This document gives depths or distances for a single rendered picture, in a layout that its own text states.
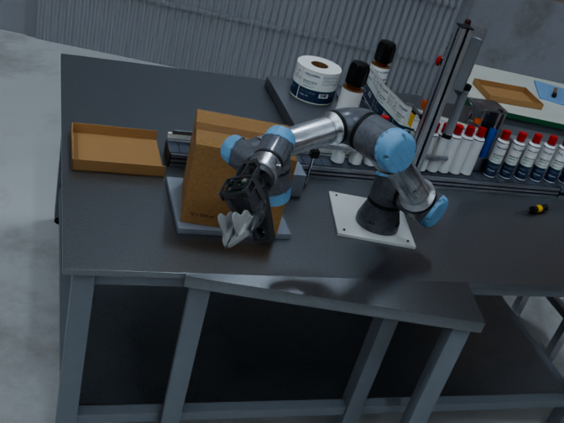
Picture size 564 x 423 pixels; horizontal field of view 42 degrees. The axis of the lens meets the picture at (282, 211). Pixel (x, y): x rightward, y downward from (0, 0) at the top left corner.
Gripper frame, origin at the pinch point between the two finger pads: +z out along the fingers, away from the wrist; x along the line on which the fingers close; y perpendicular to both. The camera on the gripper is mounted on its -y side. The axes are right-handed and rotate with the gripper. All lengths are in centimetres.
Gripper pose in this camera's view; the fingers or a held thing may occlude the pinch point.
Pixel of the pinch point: (230, 245)
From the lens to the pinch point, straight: 149.9
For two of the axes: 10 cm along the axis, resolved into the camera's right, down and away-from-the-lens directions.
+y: -3.9, -7.4, -5.4
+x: 8.6, -0.9, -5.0
